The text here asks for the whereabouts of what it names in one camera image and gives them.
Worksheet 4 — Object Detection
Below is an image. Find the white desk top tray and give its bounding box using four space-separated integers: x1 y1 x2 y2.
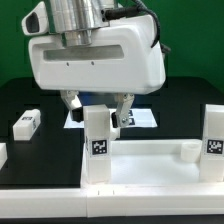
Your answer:
81 139 224 186

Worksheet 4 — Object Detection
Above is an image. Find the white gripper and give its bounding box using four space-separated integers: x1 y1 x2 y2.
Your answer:
29 15 166 128

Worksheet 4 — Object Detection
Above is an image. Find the white front barrier rail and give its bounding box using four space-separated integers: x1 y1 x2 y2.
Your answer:
0 183 224 219

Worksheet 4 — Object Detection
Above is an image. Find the white marker sheet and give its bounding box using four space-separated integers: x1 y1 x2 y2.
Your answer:
64 108 157 129

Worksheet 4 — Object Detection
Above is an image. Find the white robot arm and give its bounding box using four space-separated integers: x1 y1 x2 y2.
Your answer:
22 0 165 127

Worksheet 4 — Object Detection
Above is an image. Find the white left barrier block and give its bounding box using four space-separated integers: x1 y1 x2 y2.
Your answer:
0 143 8 170

